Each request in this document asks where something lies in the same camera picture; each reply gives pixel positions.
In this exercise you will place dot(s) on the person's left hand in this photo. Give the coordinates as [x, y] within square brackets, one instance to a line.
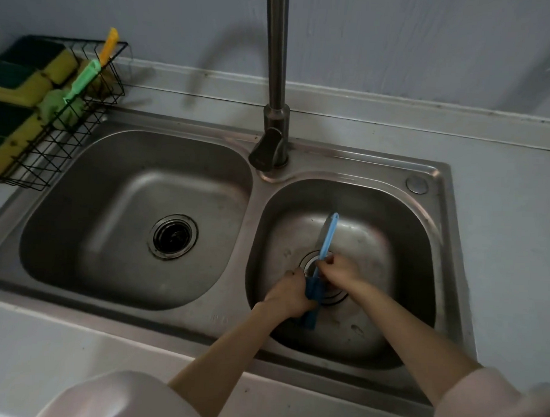
[289, 295]

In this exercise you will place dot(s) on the person's right hand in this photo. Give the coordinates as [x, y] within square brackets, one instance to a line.
[345, 273]

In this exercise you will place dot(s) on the person's left fingers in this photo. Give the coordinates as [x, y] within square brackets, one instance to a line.
[297, 277]

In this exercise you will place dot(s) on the person's right fingers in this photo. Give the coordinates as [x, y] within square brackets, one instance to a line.
[328, 265]

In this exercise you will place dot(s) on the blue sponge brush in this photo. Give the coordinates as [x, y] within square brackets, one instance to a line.
[326, 238]

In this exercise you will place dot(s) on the person's left forearm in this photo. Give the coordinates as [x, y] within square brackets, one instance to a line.
[222, 363]

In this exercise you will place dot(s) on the person's right forearm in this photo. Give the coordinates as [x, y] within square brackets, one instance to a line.
[415, 339]

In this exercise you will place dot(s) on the round metal drain strainer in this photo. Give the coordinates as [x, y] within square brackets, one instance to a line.
[337, 296]
[173, 237]

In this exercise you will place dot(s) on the round metal sink hole cap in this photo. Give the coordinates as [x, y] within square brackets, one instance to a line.
[417, 185]

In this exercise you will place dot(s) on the stainless steel double sink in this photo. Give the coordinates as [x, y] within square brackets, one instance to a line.
[120, 217]

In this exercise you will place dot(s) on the stainless steel faucet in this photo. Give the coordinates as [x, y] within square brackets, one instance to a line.
[275, 78]

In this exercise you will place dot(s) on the person's left pink sleeve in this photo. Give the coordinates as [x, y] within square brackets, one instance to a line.
[121, 399]

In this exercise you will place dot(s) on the person's pink sleeve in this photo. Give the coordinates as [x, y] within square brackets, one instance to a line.
[121, 399]
[494, 406]

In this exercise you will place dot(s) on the person's right pink sleeve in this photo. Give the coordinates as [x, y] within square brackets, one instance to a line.
[494, 406]

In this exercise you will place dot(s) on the green sponge brush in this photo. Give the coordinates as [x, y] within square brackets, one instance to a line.
[63, 106]

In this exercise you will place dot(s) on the yellow sponge brush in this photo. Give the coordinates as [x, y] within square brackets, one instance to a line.
[110, 44]

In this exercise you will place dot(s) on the yellow green scrub sponge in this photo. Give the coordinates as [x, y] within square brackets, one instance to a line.
[21, 83]
[14, 124]
[4, 158]
[36, 52]

